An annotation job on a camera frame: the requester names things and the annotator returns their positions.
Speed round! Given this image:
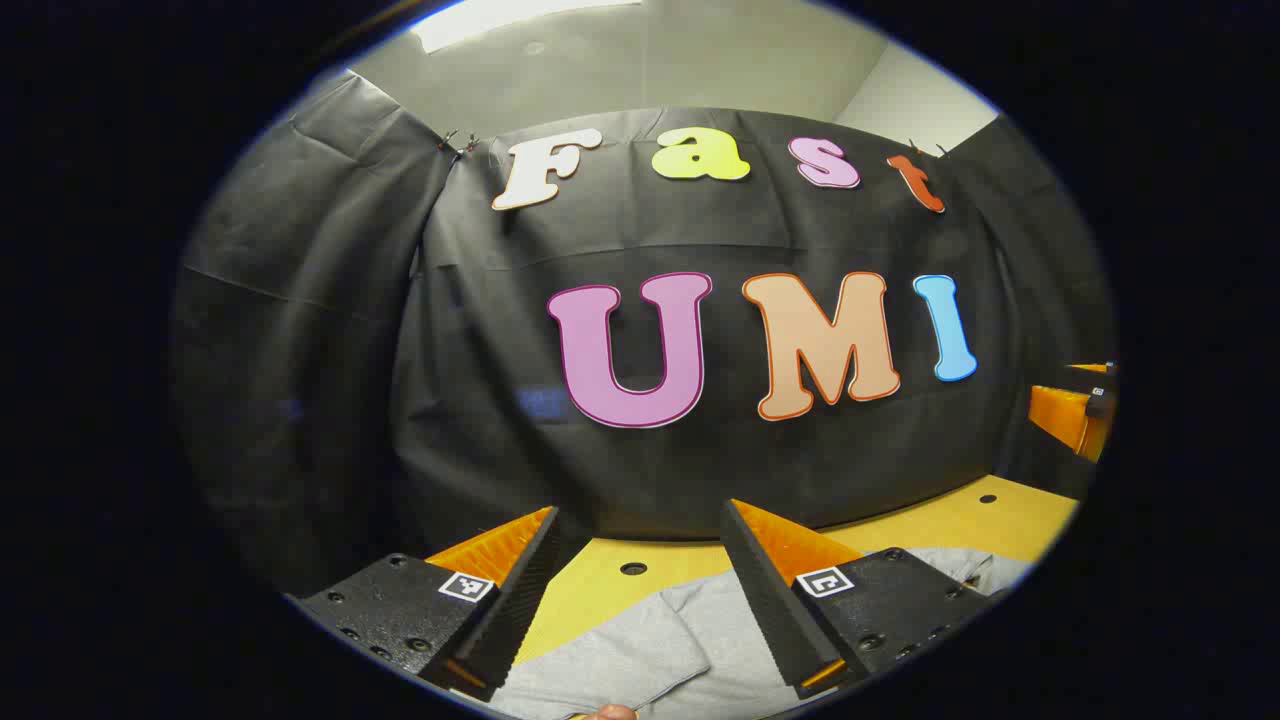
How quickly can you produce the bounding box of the ceiling light panel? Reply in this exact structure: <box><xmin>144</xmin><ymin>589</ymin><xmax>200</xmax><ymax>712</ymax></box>
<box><xmin>413</xmin><ymin>0</ymin><xmax>643</xmax><ymax>54</ymax></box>

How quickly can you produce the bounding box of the black backdrop cloth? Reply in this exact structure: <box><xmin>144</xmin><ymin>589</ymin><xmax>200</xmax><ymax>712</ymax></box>
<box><xmin>168</xmin><ymin>70</ymin><xmax>1117</xmax><ymax>601</ymax></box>

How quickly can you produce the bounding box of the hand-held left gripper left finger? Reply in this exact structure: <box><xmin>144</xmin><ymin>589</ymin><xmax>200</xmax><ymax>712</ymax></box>
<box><xmin>295</xmin><ymin>505</ymin><xmax>567</xmax><ymax>701</ymax></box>

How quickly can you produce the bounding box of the grey zip-neck sweatshirt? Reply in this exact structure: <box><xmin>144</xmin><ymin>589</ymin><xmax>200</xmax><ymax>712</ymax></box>
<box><xmin>490</xmin><ymin>545</ymin><xmax>1036</xmax><ymax>720</ymax></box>

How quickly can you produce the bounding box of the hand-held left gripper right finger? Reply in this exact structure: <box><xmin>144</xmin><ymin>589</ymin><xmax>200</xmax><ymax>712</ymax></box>
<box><xmin>720</xmin><ymin>497</ymin><xmax>993</xmax><ymax>700</ymax></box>

